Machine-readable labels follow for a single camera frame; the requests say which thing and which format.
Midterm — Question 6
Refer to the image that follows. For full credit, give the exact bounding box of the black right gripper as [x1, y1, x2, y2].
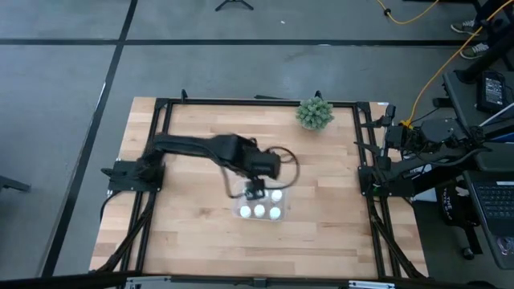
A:
[353, 116, 406, 157]

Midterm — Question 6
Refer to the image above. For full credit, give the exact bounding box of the clear plastic basket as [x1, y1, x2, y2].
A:
[231, 179, 290, 222]

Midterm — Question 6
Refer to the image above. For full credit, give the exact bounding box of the green artificial plant white pot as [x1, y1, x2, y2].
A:
[296, 96, 336, 132]

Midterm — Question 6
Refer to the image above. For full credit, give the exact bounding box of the dark grey office desk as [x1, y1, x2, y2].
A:
[443, 71, 514, 271]

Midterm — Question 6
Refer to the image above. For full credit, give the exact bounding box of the black bag white lettering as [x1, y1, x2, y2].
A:
[435, 186, 481, 228]

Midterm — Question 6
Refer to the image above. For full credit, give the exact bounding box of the black power adapter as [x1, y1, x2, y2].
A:
[476, 71, 508, 114]

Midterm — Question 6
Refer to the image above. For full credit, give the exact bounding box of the black laptop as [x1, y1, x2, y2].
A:
[463, 170, 514, 270]

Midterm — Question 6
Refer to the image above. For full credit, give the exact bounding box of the person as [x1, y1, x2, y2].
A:
[450, 0, 514, 60]

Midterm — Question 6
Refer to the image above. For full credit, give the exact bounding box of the black tripod stand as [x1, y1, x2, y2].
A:
[214, 0, 255, 12]

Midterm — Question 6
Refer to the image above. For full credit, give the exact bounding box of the black stand foot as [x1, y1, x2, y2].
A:
[0, 175, 32, 193]

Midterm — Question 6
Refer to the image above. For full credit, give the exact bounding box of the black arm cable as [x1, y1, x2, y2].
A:
[219, 145, 301, 200]

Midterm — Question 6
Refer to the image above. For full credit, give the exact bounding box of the black aluminium table frame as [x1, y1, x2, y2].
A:
[90, 88, 429, 289]

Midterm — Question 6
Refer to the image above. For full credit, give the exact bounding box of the yellow cable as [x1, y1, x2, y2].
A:
[375, 0, 441, 26]
[399, 0, 514, 129]

